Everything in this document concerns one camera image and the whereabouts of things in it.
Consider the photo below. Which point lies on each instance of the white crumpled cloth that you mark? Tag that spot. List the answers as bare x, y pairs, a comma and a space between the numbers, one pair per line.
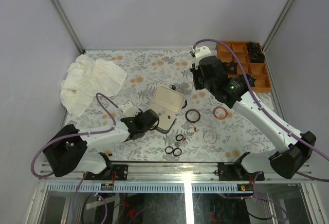
85, 78

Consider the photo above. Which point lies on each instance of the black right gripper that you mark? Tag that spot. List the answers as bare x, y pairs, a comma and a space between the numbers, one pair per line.
197, 85

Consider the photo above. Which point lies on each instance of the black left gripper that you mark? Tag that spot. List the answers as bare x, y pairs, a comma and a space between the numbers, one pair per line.
140, 114

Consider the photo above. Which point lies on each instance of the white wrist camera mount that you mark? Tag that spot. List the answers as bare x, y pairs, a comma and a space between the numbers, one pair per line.
198, 53
129, 109

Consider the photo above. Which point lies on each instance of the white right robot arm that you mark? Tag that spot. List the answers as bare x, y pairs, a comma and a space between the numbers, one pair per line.
291, 146

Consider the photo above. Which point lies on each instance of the dark fabric flower orange dots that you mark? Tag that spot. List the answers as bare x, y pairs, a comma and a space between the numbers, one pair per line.
230, 67

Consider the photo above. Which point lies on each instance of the cream and navy jewelry box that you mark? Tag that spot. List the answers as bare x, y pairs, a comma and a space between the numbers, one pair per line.
166, 102

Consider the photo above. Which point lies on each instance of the floral table mat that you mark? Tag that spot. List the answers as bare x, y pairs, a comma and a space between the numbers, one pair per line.
146, 71

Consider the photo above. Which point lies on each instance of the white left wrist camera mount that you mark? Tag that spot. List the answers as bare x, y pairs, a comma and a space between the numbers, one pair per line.
129, 109

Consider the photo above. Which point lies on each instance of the dark green fabric flower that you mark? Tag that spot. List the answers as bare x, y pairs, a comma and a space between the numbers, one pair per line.
251, 80

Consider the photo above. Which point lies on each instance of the silver wire bangle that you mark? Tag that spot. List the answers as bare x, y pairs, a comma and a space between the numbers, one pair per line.
210, 137

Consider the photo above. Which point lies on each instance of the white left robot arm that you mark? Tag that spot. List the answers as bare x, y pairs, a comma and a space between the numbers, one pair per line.
70, 150

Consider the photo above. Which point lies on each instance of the orange divided tray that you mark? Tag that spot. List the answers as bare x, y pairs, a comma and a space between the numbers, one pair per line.
237, 52

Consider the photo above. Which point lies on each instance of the dark purple bangle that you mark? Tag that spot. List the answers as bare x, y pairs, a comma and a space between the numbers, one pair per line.
192, 115

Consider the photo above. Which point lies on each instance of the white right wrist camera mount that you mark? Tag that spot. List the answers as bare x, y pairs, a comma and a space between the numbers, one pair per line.
198, 53

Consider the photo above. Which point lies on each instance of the orange-red bangle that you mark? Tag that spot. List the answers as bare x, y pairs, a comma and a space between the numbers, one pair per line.
220, 113

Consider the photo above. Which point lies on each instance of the aluminium rail frame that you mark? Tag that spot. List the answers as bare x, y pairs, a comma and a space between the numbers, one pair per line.
168, 177

